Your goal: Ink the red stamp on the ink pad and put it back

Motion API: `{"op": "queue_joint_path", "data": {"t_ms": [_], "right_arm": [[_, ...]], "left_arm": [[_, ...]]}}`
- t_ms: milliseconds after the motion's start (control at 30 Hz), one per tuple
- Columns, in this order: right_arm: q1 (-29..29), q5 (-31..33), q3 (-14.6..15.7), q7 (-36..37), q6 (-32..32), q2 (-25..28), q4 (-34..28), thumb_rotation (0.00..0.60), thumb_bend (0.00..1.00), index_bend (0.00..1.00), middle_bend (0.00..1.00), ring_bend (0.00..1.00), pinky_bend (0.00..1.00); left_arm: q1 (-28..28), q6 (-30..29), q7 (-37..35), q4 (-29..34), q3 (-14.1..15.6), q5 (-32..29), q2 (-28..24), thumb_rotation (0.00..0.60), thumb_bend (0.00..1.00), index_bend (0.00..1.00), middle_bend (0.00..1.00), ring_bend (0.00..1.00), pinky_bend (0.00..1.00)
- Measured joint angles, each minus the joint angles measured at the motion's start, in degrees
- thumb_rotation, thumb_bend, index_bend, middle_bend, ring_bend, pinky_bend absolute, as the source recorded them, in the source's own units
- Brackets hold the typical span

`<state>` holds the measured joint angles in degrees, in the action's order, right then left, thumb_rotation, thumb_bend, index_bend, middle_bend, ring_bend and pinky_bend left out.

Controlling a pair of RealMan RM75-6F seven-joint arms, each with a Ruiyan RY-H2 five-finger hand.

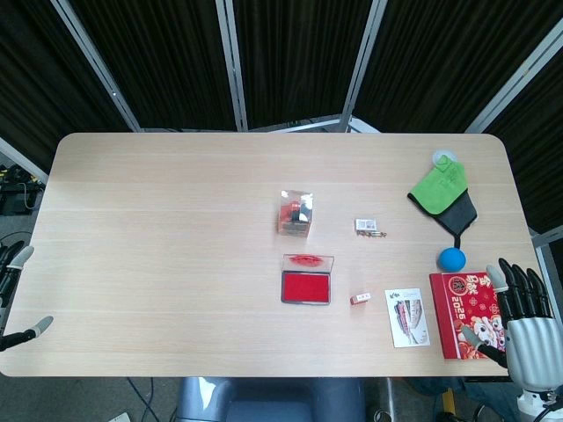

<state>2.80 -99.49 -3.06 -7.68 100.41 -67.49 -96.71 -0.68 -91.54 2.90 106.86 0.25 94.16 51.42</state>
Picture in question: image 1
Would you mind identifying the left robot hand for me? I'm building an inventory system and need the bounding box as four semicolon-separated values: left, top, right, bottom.
0;240;55;353

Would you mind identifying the grey metal partition frame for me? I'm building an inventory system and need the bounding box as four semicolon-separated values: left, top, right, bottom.
0;135;50;184
338;0;391;133
464;17;563;134
50;0;143;132
214;0;248;131
530;226;563;317

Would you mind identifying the clear round plastic lid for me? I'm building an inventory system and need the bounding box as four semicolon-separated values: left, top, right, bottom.
430;149;457;169

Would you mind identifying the black floor equipment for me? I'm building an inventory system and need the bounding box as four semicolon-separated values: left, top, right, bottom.
0;163;46;216

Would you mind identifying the black curtain panel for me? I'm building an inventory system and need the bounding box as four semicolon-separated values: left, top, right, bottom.
483;41;563;235
231;0;376;129
0;0;135;164
68;0;239;131
354;0;563;134

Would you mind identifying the blue ball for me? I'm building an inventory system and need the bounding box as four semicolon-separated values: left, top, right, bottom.
436;247;464;272

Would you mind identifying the white picture postcard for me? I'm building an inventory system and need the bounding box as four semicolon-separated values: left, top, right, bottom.
384;287;431;349

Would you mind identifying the metal table leg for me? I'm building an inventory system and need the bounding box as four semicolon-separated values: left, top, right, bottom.
377;377;413;422

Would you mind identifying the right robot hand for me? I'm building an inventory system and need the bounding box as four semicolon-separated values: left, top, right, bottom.
460;258;558;392

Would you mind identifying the clear plastic box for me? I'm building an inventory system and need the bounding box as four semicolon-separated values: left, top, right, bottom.
276;189;316;238

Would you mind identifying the red ink pad case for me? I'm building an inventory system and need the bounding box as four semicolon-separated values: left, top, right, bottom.
280;253;335;305

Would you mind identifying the dark grey cloth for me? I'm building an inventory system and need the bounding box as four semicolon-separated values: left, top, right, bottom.
406;192;479;252

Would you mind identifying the red 2026 calendar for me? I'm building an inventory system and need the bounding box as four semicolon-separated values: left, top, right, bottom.
428;271;518;360

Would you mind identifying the blue grey robot torso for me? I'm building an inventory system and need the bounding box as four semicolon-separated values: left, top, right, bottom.
175;376;366;422

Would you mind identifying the floor cable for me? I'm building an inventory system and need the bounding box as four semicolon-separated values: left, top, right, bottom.
126;376;156;422

